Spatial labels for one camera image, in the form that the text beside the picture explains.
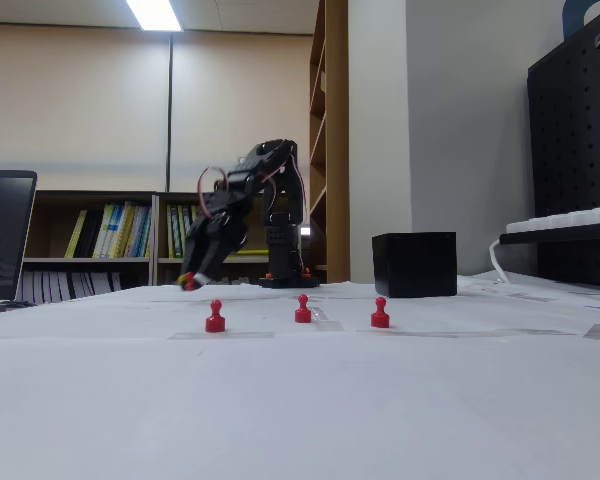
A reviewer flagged ceiling light panel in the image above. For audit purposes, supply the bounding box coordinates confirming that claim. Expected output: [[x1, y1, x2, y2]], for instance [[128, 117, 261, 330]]
[[124, 0, 185, 33]]

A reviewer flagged tall wooden bookshelf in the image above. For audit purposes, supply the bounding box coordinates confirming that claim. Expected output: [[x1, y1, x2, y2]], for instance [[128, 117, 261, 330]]
[[308, 0, 350, 284]]

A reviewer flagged black wall conduit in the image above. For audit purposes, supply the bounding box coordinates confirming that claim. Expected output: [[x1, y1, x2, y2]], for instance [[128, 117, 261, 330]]
[[166, 30, 175, 194]]

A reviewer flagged white paper table cover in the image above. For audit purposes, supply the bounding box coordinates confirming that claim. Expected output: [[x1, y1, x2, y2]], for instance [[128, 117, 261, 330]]
[[0, 272, 600, 480]]

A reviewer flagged white power strip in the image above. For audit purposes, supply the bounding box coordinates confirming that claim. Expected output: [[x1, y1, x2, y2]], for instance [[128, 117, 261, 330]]
[[504, 203, 600, 235]]

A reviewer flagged dark blue object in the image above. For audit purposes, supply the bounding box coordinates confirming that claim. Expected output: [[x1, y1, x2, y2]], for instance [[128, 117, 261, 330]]
[[562, 0, 600, 42]]

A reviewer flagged red white servo cable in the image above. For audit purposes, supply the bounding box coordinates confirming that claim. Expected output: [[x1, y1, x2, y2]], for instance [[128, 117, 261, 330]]
[[196, 165, 230, 221]]

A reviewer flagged low wooden bookshelf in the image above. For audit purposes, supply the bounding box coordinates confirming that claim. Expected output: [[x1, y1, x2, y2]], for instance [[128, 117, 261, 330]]
[[154, 191, 272, 287], [22, 189, 157, 304]]

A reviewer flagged white power cable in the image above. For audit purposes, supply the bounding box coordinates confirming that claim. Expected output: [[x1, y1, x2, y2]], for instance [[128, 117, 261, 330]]
[[488, 238, 511, 284]]

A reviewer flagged black laptop screen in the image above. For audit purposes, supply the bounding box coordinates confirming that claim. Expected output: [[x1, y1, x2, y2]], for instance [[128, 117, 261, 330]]
[[0, 169, 39, 304]]

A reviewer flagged black pegboard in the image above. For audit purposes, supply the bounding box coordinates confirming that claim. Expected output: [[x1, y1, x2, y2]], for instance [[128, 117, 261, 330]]
[[526, 2, 600, 290]]

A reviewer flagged black box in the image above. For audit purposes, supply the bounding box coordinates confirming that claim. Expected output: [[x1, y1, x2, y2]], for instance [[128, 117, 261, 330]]
[[371, 231, 459, 299]]

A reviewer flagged yellow book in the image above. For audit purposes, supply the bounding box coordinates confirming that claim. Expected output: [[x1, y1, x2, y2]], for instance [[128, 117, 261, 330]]
[[63, 208, 89, 260]]

